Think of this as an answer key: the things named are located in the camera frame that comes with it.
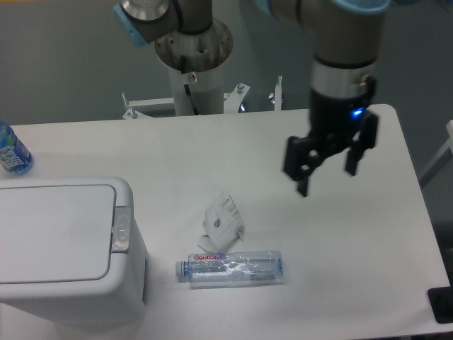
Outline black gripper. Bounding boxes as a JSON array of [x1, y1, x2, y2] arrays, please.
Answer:
[[282, 90, 379, 197]]

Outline white push-button trash can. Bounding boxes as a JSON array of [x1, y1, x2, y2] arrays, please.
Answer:
[[1, 177, 147, 324]]

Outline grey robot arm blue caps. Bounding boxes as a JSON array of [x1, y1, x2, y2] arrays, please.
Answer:
[[113, 1, 389, 195]]

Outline crumpled white plastic pouch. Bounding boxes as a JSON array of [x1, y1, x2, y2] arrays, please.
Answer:
[[197, 191, 245, 253]]

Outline clear empty plastic water bottle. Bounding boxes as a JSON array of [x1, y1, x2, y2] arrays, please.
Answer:
[[175, 251, 284, 288]]

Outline black clamp at table edge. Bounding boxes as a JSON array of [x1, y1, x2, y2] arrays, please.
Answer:
[[428, 286, 452, 324]]

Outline blue labelled drink bottle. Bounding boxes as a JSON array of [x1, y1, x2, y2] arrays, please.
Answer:
[[1, 121, 34, 176]]

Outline white frame at right edge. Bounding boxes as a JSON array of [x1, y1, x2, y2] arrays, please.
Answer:
[[418, 120, 452, 188]]

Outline white metal base frame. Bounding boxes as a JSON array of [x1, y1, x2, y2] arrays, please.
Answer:
[[122, 76, 285, 120]]

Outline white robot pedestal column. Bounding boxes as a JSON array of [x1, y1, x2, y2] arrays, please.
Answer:
[[155, 18, 233, 116]]

